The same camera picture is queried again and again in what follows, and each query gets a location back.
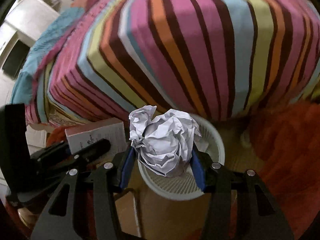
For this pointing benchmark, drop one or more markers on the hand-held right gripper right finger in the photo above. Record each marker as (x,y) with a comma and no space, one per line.
(198,171)

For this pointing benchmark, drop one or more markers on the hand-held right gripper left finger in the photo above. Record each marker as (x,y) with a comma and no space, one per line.
(126,166)

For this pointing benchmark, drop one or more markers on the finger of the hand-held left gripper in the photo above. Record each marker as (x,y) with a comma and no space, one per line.
(97,146)
(51,150)

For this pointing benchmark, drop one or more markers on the white printed box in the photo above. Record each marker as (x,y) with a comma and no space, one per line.
(100,132)

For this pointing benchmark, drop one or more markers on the white mesh wastebasket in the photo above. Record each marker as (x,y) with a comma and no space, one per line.
(175,187)

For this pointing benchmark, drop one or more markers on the large white paper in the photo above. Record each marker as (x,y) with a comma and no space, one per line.
(165,145)

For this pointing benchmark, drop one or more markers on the black television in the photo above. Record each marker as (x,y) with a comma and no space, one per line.
(16,58)

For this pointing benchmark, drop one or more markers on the orange and blue quilt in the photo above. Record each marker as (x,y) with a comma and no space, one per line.
(50,30)

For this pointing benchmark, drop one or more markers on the striped bed sheet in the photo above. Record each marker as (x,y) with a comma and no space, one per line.
(187,47)

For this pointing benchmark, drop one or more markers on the white wall cabinet unit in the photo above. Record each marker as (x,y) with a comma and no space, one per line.
(27,15)

